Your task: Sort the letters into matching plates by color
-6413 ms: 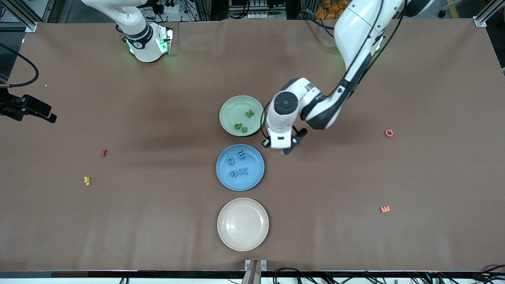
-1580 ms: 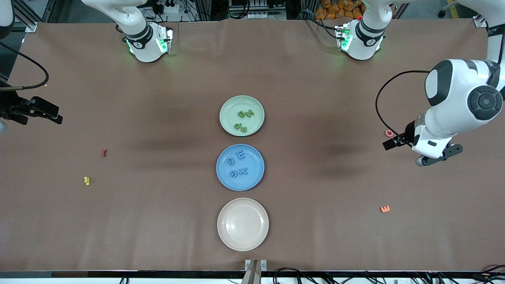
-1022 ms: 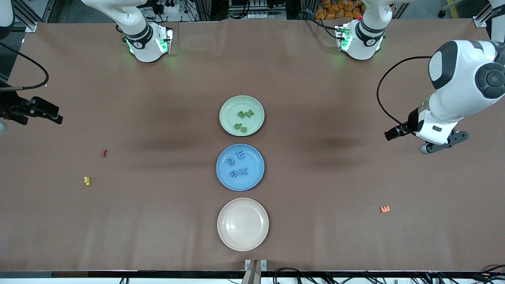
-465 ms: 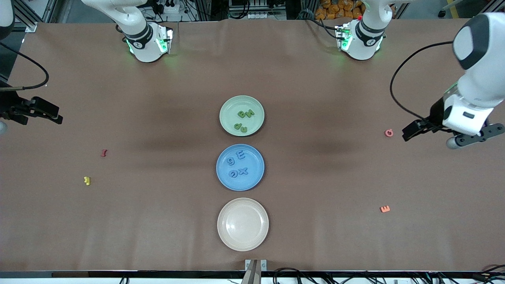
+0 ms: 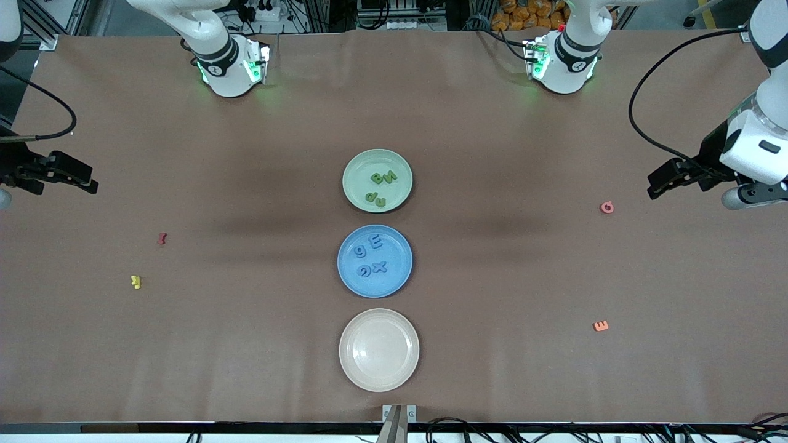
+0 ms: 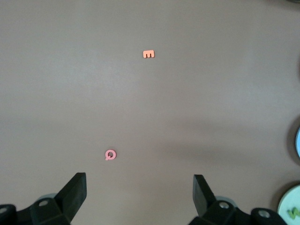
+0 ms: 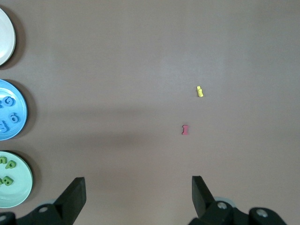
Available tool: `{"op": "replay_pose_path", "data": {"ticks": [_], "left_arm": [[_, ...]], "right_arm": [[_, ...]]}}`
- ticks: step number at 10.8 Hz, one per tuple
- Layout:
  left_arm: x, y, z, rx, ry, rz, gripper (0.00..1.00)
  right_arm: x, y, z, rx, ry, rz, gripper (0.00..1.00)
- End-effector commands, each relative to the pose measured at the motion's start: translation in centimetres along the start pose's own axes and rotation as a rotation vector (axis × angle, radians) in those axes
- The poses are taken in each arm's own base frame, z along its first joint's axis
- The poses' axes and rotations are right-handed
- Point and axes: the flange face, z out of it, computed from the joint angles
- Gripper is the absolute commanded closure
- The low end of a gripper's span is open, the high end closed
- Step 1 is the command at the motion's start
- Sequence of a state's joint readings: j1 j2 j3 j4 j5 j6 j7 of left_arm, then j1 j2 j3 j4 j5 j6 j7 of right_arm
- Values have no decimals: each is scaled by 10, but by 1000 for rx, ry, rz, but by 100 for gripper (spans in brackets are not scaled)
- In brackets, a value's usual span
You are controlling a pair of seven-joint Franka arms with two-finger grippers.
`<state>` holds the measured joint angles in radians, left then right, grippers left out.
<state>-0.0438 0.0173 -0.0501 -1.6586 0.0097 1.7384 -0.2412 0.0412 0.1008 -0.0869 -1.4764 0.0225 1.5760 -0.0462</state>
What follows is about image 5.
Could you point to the blue foam letter X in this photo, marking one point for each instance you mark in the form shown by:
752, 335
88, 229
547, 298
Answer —
379, 266

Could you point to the orange bagged items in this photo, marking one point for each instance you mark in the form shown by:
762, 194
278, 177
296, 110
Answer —
529, 15

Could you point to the long white power strip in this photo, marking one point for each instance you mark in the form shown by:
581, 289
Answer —
415, 24

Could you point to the yellow foam letter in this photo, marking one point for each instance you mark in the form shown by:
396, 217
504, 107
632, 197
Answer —
136, 282

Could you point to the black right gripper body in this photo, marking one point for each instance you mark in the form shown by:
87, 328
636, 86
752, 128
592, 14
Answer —
13, 166

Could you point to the green foam letter N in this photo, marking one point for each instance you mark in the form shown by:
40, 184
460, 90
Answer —
390, 177

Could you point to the blue foam letter E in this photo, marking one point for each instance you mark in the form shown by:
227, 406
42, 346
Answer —
375, 242

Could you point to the orange foam letter E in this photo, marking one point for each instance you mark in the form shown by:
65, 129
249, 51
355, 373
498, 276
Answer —
601, 326

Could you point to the blue plate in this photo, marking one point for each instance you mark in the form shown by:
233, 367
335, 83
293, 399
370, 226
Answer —
394, 283

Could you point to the light green plate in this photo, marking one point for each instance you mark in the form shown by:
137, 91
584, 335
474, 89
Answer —
363, 169

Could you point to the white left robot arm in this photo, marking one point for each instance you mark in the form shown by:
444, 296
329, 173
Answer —
566, 67

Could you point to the blue foam number six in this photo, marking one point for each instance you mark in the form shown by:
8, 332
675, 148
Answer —
359, 251

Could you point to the green foam number nine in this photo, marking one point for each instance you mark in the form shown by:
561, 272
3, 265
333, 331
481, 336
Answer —
370, 197

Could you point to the green foam letter B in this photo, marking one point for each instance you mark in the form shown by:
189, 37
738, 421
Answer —
376, 178

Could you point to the pink foam letter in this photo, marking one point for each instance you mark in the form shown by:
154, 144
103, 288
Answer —
606, 207

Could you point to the blue foam letter G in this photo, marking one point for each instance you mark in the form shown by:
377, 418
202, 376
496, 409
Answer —
362, 270

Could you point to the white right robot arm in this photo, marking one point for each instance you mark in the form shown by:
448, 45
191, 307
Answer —
225, 74

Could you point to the beige plate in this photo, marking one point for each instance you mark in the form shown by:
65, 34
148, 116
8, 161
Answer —
379, 349

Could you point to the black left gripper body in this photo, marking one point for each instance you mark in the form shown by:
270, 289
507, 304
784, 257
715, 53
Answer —
713, 153

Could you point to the metal table edge bracket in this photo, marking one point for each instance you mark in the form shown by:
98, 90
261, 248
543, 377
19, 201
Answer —
399, 418

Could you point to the white power strip with plugs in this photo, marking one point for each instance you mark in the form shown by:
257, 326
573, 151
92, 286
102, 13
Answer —
265, 13

